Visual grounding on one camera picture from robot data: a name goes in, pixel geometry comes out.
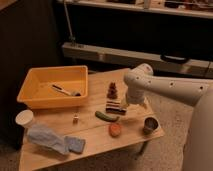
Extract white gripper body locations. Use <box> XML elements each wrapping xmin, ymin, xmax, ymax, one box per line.
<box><xmin>125</xmin><ymin>93</ymin><xmax>145</xmax><ymax>108</ymax></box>

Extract yellow plastic bin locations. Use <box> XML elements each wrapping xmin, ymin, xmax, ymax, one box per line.
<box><xmin>17</xmin><ymin>65</ymin><xmax>88</xmax><ymax>109</ymax></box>

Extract orange carrot toy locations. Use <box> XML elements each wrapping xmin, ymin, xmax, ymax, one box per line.
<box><xmin>108</xmin><ymin>123</ymin><xmax>121</xmax><ymax>137</ymax></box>

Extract black handle on shelf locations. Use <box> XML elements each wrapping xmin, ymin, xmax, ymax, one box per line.
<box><xmin>160</xmin><ymin>54</ymin><xmax>190</xmax><ymax>64</ymax></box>

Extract green cucumber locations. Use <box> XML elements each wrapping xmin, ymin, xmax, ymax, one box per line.
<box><xmin>95</xmin><ymin>111</ymin><xmax>119</xmax><ymax>122</ymax></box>

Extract striped layered cake block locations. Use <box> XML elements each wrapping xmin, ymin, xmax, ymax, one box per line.
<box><xmin>105</xmin><ymin>101</ymin><xmax>126</xmax><ymax>115</ymax></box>

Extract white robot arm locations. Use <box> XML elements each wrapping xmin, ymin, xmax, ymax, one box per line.
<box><xmin>123</xmin><ymin>64</ymin><xmax>213</xmax><ymax>171</ymax></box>

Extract grey metal shelf beam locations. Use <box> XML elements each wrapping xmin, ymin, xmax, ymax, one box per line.
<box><xmin>62</xmin><ymin>42</ymin><xmax>213</xmax><ymax>79</ymax></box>

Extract white paper cup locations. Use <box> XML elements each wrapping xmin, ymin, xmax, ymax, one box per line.
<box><xmin>15</xmin><ymin>110</ymin><xmax>35</xmax><ymax>128</ymax></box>

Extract light blue cloth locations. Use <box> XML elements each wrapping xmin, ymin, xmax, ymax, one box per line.
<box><xmin>27</xmin><ymin>124</ymin><xmax>69</xmax><ymax>155</ymax></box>

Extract metal clamp pole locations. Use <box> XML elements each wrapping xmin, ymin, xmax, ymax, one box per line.
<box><xmin>63</xmin><ymin>0</ymin><xmax>76</xmax><ymax>46</ymax></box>

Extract metal cup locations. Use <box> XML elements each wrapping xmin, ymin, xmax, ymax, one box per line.
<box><xmin>143</xmin><ymin>117</ymin><xmax>159</xmax><ymax>135</ymax></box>

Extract blue sponge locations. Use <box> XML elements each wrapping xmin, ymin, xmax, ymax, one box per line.
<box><xmin>65</xmin><ymin>136</ymin><xmax>86</xmax><ymax>154</ymax></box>

